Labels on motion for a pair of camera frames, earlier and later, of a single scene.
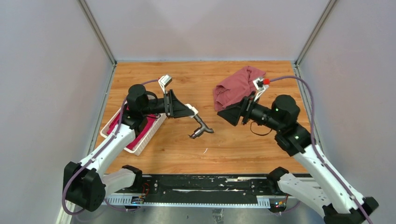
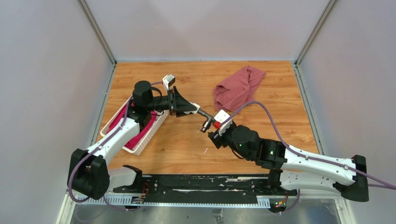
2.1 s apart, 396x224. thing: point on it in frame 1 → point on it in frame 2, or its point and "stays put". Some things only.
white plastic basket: [154, 128] stays put
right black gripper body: [251, 109] → [226, 139]
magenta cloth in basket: [151, 121] stays put
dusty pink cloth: [236, 88] stays put
